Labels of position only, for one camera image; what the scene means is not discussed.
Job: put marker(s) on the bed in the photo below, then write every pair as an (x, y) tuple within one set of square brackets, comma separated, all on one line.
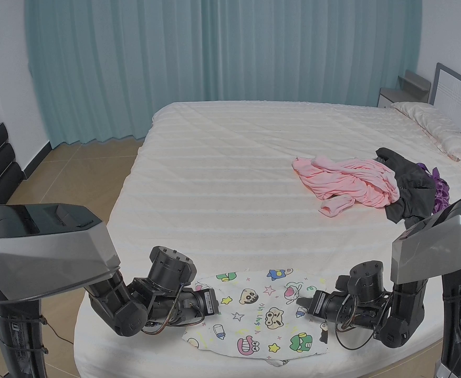
[(222, 171)]

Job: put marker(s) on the black garment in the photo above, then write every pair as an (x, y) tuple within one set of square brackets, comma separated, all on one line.
[(411, 195)]

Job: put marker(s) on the grey bedside table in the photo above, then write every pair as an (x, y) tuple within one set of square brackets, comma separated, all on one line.
[(396, 95)]

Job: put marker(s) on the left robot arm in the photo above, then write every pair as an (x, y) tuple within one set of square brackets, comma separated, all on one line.
[(49, 246)]

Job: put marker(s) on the white printed pyjama garment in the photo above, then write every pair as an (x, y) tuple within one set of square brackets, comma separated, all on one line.
[(262, 317)]

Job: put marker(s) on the pink garment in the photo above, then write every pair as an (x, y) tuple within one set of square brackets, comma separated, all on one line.
[(348, 183)]

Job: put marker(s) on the purple garment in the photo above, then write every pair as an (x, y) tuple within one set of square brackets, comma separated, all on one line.
[(441, 191)]

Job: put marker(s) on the cream pillow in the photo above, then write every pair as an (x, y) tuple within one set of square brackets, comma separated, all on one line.
[(439, 128)]

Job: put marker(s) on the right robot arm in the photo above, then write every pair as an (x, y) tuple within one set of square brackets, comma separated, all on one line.
[(431, 242)]

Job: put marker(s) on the blue-green curtain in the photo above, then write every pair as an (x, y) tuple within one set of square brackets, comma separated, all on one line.
[(214, 45)]

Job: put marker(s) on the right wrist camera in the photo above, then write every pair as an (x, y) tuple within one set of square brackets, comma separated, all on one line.
[(342, 283)]

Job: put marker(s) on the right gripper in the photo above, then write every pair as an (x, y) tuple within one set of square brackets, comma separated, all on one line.
[(327, 305)]

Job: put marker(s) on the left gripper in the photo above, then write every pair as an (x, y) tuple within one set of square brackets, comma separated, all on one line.
[(201, 301)]

